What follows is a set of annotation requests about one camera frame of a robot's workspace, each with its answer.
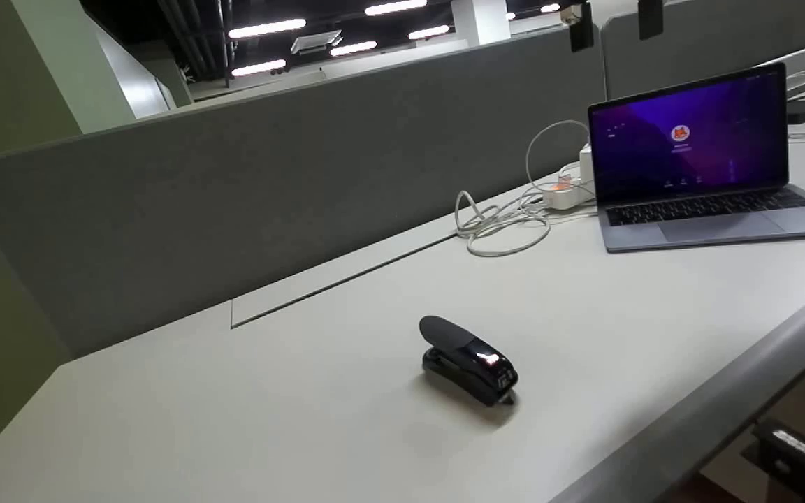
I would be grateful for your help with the black office chair armrest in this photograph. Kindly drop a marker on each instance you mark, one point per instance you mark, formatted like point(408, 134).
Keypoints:
point(782, 453)

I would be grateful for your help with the white power strip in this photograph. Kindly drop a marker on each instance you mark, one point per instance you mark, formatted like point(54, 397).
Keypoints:
point(571, 184)

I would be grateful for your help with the grey laptop with stickers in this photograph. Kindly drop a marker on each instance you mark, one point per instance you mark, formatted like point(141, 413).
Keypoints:
point(698, 166)

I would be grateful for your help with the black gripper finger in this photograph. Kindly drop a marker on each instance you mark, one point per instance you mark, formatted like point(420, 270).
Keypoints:
point(579, 24)
point(649, 18)

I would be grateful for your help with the grey desk divider panel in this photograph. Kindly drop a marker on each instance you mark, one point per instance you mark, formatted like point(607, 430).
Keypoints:
point(125, 229)

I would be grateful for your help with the black stapler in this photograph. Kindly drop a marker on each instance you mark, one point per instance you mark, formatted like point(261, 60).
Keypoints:
point(469, 360)

